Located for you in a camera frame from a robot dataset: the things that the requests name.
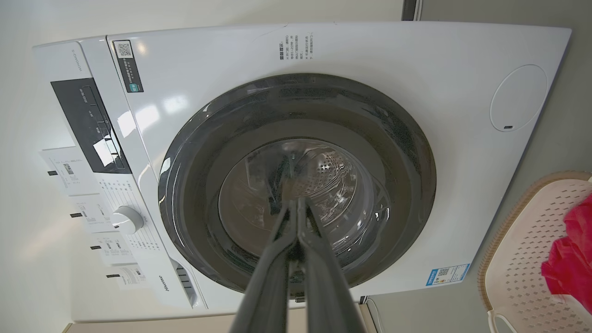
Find white washing machine control dial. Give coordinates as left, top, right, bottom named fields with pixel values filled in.
left=111, top=206, right=144, bottom=235

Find white front-load washing machine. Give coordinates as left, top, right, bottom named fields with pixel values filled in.
left=32, top=21, right=573, bottom=310

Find white paper instruction sheet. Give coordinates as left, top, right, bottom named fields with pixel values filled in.
left=38, top=147, right=99, bottom=196
left=69, top=194, right=115, bottom=233
left=90, top=233, right=137, bottom=266
left=106, top=264, right=153, bottom=290

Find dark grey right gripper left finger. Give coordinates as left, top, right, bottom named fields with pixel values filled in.
left=230, top=199, right=298, bottom=333

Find dark round washing machine door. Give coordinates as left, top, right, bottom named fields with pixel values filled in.
left=158, top=73, right=437, bottom=294

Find red garment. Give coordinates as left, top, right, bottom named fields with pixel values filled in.
left=541, top=193, right=592, bottom=315

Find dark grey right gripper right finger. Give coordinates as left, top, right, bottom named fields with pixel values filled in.
left=297, top=197, right=366, bottom=333

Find beige perforated laundry basket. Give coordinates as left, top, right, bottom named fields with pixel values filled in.
left=478, top=171, right=592, bottom=333

